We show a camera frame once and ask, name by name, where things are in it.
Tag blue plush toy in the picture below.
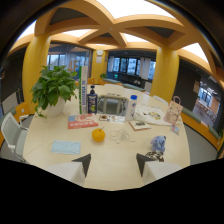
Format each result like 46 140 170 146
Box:
150 135 167 154

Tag white printed tote bag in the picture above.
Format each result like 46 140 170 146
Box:
133 103 174 127

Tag colourful sticker sheet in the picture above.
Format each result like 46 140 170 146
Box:
98 113 127 125

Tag dark blue pump bottle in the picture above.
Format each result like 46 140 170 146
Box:
86 84 99 115

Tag red and white booklet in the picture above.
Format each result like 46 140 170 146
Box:
67 113 100 130

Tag white and green standing sign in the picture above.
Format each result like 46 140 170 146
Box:
78 65 89 116

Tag white mesh office chair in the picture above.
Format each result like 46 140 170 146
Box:
0 112 30 163

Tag white bottle with blue cap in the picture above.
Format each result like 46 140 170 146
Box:
124 94 139 122

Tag white earphone cable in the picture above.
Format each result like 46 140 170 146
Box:
108 128 136 145

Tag small blue card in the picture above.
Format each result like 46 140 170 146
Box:
169 124 181 136

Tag light blue face mask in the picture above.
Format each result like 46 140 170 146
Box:
48 139 82 156

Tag orange fruit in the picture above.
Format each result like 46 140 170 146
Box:
91 126 106 143

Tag pink patterned gift bag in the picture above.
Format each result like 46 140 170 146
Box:
162 95 184 127

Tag black and white patterned pouch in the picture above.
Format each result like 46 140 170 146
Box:
144 150 165 163

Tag green potted plant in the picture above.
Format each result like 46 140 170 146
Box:
29 64 80 118

